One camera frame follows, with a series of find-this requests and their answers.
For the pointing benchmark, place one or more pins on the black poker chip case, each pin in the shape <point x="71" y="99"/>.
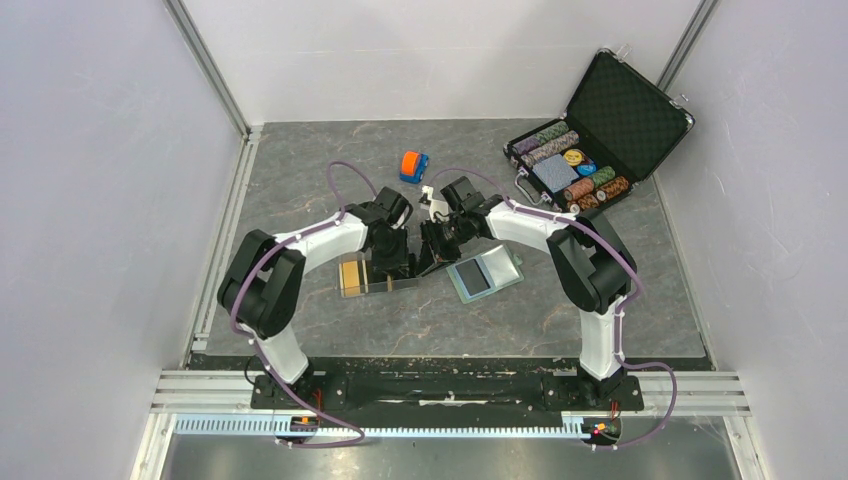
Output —
<point x="615" y="131"/>

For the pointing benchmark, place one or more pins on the clear tray with cards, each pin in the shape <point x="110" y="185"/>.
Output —
<point x="358" y="277"/>

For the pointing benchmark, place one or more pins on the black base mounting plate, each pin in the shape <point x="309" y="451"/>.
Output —
<point x="451" y="392"/>

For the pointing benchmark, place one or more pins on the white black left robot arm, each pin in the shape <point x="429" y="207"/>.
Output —
<point x="262" y="284"/>

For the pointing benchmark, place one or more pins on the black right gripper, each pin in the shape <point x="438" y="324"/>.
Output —
<point x="434" y="254"/>

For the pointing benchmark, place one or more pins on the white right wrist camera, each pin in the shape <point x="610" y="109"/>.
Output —
<point x="437" y="210"/>

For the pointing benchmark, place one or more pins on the green card holder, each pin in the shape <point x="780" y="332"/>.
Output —
<point x="501" y="267"/>

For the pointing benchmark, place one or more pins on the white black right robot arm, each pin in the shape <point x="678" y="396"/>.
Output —
<point x="595" y="269"/>

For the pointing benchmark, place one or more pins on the blue orange card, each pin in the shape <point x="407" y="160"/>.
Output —
<point x="413" y="166"/>

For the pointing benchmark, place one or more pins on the black credit card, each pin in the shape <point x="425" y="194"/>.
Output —
<point x="472" y="278"/>

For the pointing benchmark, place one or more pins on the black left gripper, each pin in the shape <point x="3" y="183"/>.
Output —
<point x="400" y="262"/>

